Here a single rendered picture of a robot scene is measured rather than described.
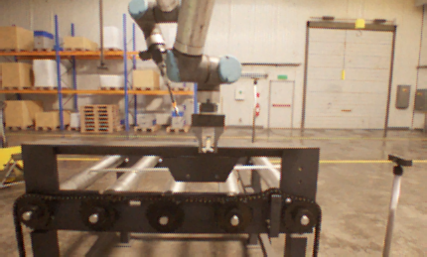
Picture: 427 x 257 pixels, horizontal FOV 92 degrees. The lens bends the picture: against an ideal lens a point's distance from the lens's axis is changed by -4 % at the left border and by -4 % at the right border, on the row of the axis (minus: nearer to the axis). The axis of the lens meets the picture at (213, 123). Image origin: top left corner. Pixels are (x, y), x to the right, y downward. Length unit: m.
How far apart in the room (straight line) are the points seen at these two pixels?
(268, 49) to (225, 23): 2.22
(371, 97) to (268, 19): 6.05
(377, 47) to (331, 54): 2.25
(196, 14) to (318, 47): 10.70
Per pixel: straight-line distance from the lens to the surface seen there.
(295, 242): 1.17
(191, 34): 0.61
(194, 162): 0.98
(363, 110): 12.22
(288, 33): 10.91
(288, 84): 10.50
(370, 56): 12.46
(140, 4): 1.05
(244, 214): 1.01
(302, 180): 1.07
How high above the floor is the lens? 1.37
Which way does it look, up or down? 7 degrees down
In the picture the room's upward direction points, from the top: 1 degrees clockwise
